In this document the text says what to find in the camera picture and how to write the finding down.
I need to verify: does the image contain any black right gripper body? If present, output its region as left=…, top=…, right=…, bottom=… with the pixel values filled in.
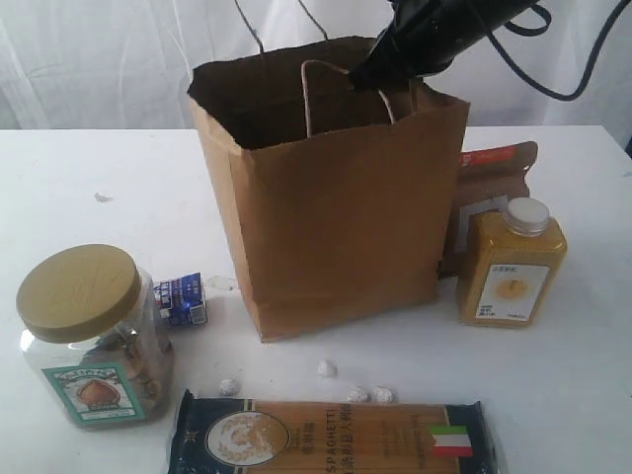
left=378, top=1, right=538, bottom=62

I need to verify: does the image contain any brown paper bag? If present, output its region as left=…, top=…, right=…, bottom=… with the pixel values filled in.
left=188, top=37, right=469, bottom=342

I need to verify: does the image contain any yellow millet bottle white cap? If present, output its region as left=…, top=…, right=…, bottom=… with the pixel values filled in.
left=456, top=197, right=568, bottom=328

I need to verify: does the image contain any brown stand-up pouch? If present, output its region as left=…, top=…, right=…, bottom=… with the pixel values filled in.
left=438, top=141, right=538, bottom=278

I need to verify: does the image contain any small blue milk carton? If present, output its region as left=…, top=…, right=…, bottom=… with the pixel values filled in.
left=153, top=273, right=207, bottom=328

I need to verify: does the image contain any clear jar with gold lid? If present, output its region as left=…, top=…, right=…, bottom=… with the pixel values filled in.
left=16, top=244, right=174, bottom=430

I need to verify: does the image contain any spaghetti package dark blue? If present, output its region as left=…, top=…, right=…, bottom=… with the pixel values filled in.
left=168, top=392, right=505, bottom=473

